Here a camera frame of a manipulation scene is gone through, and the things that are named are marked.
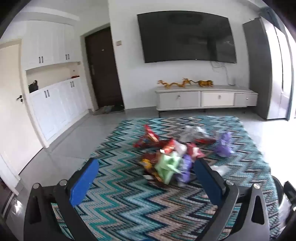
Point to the dark brown entrance door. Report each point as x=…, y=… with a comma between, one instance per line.
x=103, y=71

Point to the purple plastic wrapper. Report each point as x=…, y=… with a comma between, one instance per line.
x=223, y=147

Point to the zigzag teal patterned rug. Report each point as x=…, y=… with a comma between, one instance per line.
x=122, y=205

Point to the black bag on shelf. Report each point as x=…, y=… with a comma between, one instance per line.
x=33, y=86

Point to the green paper wrapper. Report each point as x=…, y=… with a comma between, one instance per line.
x=167, y=166

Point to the white router on cabinet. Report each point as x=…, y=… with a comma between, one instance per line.
x=232, y=82

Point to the silver grey foil wrapper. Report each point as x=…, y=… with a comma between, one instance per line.
x=192, y=133

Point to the cream interior door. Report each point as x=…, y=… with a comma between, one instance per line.
x=19, y=140

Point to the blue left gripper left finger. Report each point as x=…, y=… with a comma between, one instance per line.
x=81, y=180

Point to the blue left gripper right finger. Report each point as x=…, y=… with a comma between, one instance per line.
x=211, y=181

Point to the red orange snack bag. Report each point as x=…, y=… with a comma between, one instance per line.
x=149, y=160

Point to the golden dragon figurine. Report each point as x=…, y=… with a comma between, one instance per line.
x=183, y=84

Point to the golden tiger figurine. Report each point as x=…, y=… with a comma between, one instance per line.
x=205, y=83

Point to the grey double-door refrigerator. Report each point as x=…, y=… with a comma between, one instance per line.
x=270, y=68

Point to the white wall cupboard unit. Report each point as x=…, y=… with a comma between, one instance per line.
x=51, y=56

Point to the grey door mat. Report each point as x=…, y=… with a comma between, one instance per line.
x=109, y=109

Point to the white low TV cabinet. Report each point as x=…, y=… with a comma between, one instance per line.
x=195, y=97

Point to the pink red wrapper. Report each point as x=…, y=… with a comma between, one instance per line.
x=194, y=152

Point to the large black wall television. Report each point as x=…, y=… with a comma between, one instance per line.
x=186, y=35

